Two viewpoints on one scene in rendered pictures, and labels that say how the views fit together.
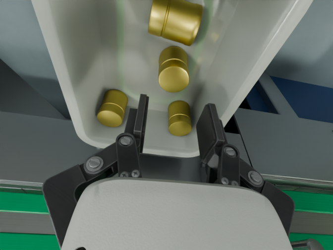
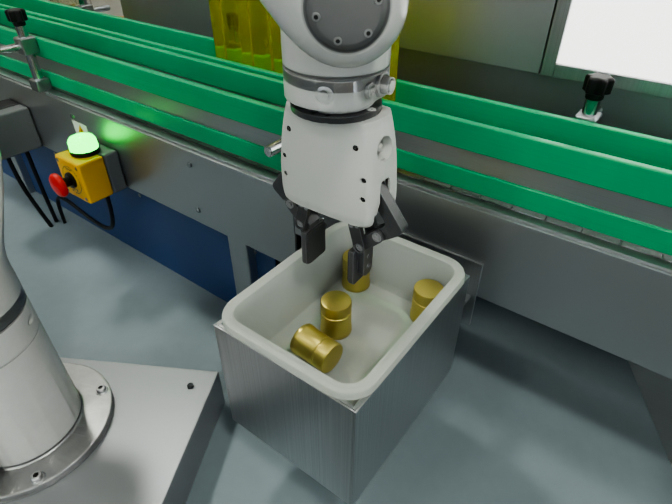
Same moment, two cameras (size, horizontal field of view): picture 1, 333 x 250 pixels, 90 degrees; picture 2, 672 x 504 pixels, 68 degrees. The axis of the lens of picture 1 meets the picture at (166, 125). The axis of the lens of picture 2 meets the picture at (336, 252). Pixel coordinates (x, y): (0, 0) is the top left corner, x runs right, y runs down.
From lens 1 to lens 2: 37 cm
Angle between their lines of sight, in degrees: 21
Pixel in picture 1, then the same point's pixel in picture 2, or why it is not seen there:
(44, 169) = (544, 249)
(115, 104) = (417, 303)
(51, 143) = (544, 286)
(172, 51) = (330, 331)
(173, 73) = (332, 305)
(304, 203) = (257, 152)
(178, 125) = not seen: hidden behind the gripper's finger
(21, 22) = not seen: outside the picture
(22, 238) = (564, 172)
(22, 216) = (572, 197)
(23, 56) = (627, 477)
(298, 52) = (195, 323)
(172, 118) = not seen: hidden behind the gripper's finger
